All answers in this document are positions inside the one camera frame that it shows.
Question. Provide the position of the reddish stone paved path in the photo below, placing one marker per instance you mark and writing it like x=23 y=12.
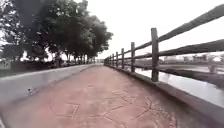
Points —
x=100 y=100

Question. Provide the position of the row of trees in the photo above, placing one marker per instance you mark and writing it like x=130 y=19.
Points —
x=63 y=30

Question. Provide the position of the grey concrete kerb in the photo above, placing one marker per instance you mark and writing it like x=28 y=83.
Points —
x=180 y=100

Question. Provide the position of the distant buildings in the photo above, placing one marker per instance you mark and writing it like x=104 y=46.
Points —
x=190 y=59

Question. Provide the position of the pale water surface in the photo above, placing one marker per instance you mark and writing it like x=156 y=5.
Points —
x=196 y=88

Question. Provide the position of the grass strip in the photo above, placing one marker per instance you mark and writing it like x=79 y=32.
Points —
x=20 y=68

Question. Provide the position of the dark wooden rail fence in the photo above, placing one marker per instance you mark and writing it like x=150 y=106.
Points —
x=154 y=55

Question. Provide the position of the grey concrete low wall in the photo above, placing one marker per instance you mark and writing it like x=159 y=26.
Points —
x=26 y=85

